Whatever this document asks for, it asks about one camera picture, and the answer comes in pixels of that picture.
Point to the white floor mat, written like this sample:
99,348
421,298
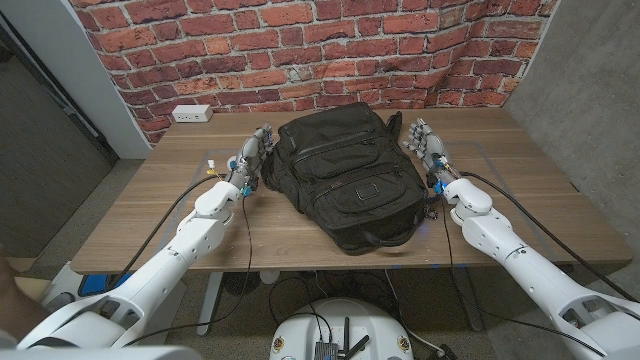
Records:
67,277

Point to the upright black antenna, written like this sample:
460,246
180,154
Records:
346,332

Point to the white table leg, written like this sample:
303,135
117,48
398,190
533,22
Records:
209,305

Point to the dark round floor object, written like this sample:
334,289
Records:
241,282

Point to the grey sneaker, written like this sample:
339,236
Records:
59,300

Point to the blue floor pad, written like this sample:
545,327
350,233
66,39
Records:
92,286

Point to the black backpack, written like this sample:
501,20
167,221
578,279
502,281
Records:
350,175

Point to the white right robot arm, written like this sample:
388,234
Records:
525,270

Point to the person in brown clothing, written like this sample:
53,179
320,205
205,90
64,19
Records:
15,300

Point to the cardboard box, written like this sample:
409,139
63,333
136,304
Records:
35,287

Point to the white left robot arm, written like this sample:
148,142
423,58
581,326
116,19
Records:
165,265

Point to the black computer box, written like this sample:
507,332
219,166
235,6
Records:
325,351

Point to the white round table foot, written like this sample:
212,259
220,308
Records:
270,276

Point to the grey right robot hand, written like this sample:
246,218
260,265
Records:
431,147

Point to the tilted black antenna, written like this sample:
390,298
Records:
360,345

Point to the grey table leg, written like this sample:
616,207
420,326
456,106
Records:
470,305

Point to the white power outlet box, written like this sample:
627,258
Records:
192,113

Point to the black floor power adapter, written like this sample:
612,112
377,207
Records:
446,354

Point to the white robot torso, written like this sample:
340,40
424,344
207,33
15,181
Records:
360,320

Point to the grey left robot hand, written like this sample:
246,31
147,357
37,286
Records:
252,155

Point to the red brick printed backdrop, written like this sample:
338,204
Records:
350,50

